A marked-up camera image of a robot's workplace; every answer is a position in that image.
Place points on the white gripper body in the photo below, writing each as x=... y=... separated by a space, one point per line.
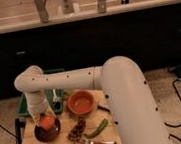
x=37 y=105

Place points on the orange apple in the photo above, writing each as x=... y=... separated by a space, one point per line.
x=46 y=122

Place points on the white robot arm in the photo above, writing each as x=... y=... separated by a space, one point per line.
x=124 y=86

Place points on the purple bowl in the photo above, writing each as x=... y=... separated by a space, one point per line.
x=47 y=135

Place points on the orange bowl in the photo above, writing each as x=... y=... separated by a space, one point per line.
x=81 y=102

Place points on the green tray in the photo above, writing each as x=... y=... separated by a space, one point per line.
x=57 y=107

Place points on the white fork in tray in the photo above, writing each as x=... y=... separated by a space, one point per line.
x=56 y=100

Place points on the bunch of dark grapes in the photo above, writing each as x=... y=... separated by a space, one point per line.
x=76 y=133

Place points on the metal fork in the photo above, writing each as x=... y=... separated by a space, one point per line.
x=88 y=141

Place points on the green pepper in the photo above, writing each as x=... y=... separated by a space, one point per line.
x=98 y=130

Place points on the black table frame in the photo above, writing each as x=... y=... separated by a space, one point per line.
x=19 y=126

